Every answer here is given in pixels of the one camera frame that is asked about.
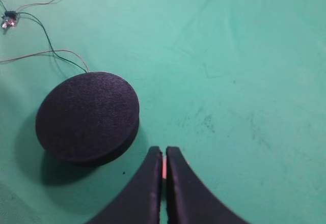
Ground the red thin wire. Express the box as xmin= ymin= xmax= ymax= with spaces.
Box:
xmin=0 ymin=49 xmax=90 ymax=73

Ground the black round turntable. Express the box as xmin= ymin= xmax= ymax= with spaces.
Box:
xmin=36 ymin=72 xmax=140 ymax=166

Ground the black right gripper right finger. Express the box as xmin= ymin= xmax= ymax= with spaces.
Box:
xmin=166 ymin=147 xmax=246 ymax=224

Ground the pink cube block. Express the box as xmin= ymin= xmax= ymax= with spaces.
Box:
xmin=162 ymin=157 xmax=189 ymax=179

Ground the small motor controller board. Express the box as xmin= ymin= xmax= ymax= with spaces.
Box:
xmin=1 ymin=11 xmax=19 ymax=30

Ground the green table cloth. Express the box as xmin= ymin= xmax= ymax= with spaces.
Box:
xmin=1 ymin=0 xmax=325 ymax=223

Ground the dark thin wire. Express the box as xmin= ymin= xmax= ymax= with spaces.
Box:
xmin=19 ymin=12 xmax=88 ymax=73

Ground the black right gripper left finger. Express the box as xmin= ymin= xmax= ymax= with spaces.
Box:
xmin=88 ymin=146 xmax=162 ymax=224

